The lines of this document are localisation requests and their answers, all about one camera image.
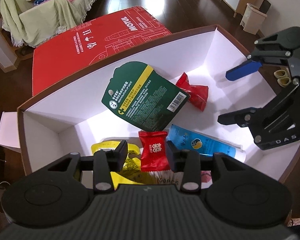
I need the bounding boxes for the yellow green snack packet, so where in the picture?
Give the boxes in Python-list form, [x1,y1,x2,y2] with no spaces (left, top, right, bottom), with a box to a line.
[91,141,155,189]

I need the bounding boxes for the clear pack of swabs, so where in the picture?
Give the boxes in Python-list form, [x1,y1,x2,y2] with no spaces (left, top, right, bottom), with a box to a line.
[149,170,212,189]

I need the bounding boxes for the red candy wrapper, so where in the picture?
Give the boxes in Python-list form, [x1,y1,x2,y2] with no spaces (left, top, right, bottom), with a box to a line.
[175,72,209,112]

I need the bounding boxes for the red candy packet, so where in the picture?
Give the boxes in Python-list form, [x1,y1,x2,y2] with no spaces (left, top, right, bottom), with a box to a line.
[139,131,170,172]

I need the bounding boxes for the white trash bin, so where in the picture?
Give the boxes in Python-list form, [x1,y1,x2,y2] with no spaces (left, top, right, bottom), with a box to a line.
[240,3,267,35]

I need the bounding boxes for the brown white cardboard box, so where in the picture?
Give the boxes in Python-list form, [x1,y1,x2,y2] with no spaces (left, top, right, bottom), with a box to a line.
[18,25,300,182]

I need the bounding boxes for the green lip salve card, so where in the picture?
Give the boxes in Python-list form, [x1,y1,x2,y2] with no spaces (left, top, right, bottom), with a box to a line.
[101,61,190,132]

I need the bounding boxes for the red Motul cardboard sheet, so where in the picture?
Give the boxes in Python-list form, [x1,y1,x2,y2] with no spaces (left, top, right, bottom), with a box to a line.
[32,6,170,95]

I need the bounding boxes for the green covered sofa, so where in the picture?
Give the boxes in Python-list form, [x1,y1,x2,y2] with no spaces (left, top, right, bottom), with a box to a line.
[0,0,96,48]

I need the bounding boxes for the blue hand cream tube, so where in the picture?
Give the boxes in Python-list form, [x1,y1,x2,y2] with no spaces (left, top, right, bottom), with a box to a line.
[167,125,246,163]

